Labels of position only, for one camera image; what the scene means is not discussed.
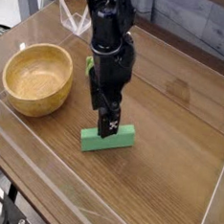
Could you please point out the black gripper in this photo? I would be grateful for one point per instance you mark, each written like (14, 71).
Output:
(107, 78)

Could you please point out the green rectangular block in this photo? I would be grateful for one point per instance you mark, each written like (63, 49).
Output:
(90, 140)

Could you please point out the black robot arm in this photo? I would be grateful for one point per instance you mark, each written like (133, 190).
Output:
(111, 21)

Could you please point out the brown wooden bowl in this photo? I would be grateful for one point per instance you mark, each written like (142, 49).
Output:
(38, 79)

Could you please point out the red plush strawberry toy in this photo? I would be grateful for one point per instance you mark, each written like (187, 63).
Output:
(89, 64)

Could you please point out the black device under table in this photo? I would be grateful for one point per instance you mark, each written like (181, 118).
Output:
(2, 211)

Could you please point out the clear acrylic corner bracket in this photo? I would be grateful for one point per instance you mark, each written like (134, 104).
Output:
(74, 22)

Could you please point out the clear acrylic tray wall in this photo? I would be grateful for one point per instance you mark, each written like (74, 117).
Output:
(53, 189)

